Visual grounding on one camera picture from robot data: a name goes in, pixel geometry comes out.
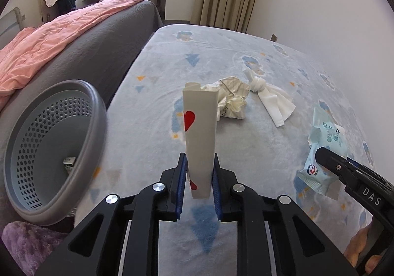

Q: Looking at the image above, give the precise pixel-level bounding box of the grey headboard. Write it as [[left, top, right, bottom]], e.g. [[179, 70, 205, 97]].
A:
[[0, 8, 23, 49]]

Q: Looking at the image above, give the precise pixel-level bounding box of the light blue wipes packet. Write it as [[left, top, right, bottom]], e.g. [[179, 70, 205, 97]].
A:
[[297, 107, 348, 201]]

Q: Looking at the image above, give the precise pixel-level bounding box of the bed with grey sheet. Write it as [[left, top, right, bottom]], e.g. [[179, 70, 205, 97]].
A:
[[0, 0, 163, 141]]

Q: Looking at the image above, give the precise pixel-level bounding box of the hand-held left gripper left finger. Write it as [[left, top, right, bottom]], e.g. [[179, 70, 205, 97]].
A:
[[37, 153, 188, 276]]

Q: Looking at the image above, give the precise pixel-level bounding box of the knotted white tissue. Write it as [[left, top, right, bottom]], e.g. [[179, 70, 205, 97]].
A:
[[242, 67, 296, 127]]

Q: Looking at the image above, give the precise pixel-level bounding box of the crumpled beige paper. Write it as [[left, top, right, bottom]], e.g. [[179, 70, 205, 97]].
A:
[[201, 77, 251, 121]]

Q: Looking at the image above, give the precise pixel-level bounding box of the white carton with red hearts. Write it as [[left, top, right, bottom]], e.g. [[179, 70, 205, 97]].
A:
[[182, 82, 220, 199]]

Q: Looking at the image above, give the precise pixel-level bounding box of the purple fluffy rug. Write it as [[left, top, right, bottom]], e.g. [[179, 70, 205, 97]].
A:
[[0, 221, 73, 276]]

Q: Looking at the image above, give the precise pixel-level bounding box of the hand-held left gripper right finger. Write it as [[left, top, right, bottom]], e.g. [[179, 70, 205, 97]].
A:
[[212, 153, 359, 276]]

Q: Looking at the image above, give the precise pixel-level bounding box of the pink blanket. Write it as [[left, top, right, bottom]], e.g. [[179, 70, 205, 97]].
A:
[[0, 0, 145, 98]]

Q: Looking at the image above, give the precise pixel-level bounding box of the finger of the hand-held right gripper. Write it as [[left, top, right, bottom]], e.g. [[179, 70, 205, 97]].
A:
[[315, 147, 359, 186], [346, 157, 371, 172]]

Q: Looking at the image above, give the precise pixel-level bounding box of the grey perforated plastic basket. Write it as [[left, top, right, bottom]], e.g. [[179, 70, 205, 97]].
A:
[[3, 80, 108, 227]]

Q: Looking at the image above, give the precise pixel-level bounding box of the person's right hand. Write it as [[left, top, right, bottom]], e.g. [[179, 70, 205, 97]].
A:
[[344, 227, 387, 275]]

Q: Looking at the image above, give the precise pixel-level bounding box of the light blue printed blanket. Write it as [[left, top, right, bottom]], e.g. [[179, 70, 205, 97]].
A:
[[72, 24, 394, 276]]

